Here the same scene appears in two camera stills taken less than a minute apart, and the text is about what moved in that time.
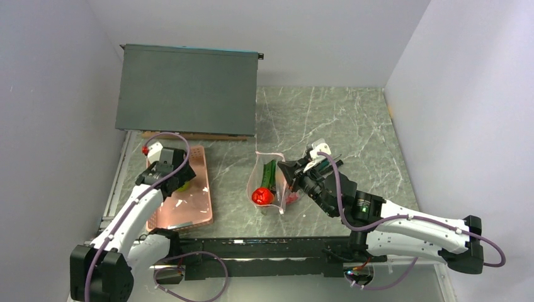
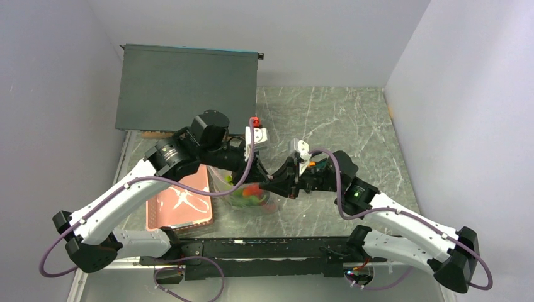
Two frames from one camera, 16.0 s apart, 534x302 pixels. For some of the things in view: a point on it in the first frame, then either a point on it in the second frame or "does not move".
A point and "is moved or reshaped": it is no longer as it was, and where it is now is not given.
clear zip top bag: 267,186 is moved or reshaped
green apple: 185,188 → 229,179
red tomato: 262,196 → 252,189
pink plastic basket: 187,208 does not move
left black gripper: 186,175 → 255,173
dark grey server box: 187,90 does not move
